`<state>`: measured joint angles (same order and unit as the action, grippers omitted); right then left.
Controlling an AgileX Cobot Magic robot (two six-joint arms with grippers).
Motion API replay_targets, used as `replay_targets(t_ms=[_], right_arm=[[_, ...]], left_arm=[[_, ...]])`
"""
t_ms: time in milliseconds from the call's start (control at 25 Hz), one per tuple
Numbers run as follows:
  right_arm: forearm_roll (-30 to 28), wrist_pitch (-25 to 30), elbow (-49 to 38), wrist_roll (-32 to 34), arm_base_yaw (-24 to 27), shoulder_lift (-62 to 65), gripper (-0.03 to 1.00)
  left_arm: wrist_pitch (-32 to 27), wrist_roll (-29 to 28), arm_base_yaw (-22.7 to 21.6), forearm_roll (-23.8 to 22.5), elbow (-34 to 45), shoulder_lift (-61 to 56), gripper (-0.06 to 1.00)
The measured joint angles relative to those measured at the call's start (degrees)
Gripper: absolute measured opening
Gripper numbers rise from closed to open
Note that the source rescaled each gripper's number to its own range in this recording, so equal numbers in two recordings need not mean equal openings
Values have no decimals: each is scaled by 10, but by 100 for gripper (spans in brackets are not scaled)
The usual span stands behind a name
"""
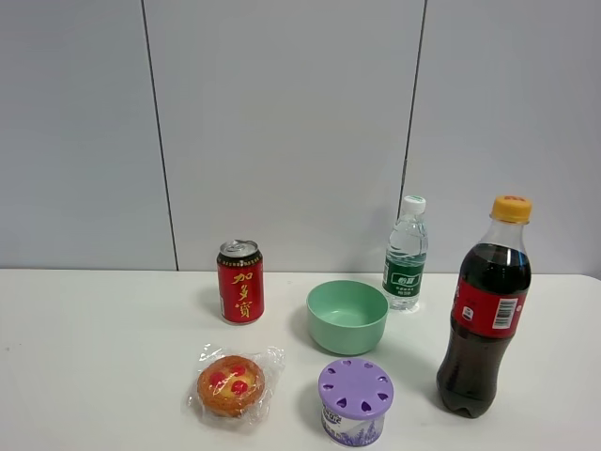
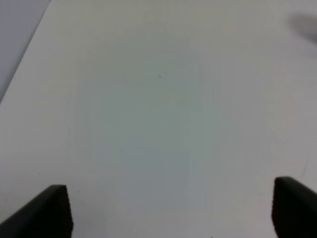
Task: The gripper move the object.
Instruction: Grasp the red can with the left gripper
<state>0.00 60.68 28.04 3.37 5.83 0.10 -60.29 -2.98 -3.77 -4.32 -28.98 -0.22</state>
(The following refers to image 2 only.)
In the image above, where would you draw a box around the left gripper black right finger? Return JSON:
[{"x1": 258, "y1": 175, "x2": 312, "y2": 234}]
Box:
[{"x1": 271, "y1": 177, "x2": 317, "y2": 238}]

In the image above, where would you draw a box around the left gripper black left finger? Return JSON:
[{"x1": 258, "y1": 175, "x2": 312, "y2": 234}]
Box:
[{"x1": 0, "y1": 184, "x2": 74, "y2": 238}]

